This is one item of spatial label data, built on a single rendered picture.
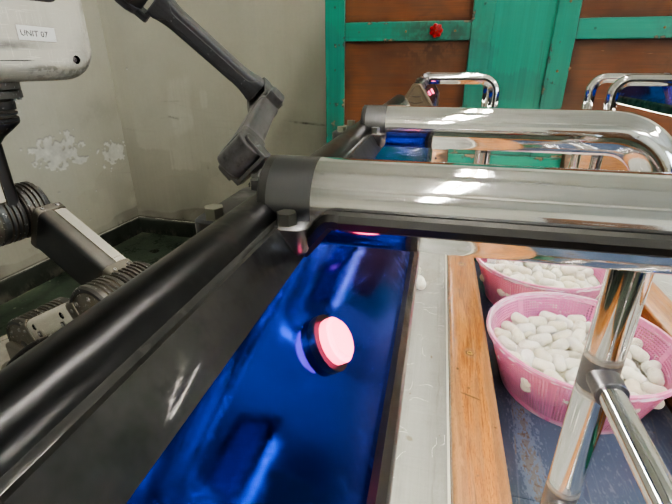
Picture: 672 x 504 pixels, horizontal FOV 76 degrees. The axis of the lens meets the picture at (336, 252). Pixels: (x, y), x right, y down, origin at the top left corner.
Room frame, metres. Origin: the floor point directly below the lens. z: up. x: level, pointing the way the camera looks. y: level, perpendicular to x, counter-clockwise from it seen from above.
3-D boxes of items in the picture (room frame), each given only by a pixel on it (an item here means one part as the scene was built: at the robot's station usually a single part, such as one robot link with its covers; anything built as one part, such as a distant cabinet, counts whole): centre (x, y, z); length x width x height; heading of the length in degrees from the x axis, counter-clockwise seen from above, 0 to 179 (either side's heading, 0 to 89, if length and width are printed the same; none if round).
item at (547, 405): (0.54, -0.37, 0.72); 0.27 x 0.27 x 0.10
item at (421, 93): (1.14, -0.22, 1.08); 0.62 x 0.08 x 0.07; 167
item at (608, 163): (1.43, -0.92, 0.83); 0.30 x 0.06 x 0.07; 77
